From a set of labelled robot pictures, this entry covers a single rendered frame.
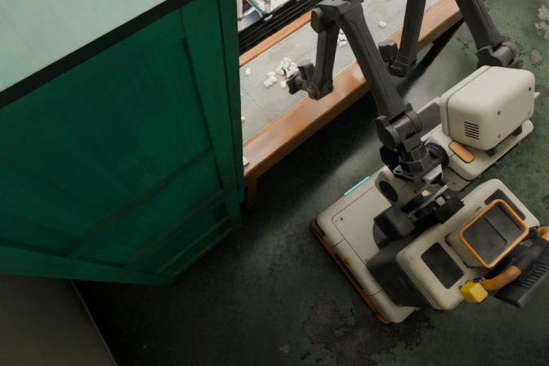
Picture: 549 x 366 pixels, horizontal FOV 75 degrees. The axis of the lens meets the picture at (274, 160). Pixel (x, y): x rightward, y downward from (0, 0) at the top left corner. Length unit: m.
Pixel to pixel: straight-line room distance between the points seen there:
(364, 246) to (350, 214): 0.18
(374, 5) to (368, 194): 0.98
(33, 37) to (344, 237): 1.67
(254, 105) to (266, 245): 0.90
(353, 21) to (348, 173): 1.46
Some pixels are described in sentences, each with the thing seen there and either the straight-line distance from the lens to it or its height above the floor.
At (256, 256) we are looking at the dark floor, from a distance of 2.13.
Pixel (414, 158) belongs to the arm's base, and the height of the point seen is 1.23.
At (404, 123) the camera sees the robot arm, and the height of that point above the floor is 1.27.
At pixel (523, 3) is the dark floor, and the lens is 3.74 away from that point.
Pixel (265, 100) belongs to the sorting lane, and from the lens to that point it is 1.59.
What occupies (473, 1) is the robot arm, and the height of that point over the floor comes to 1.34.
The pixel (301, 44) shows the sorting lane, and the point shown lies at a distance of 1.78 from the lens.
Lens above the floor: 2.12
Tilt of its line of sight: 69 degrees down
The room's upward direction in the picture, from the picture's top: 11 degrees clockwise
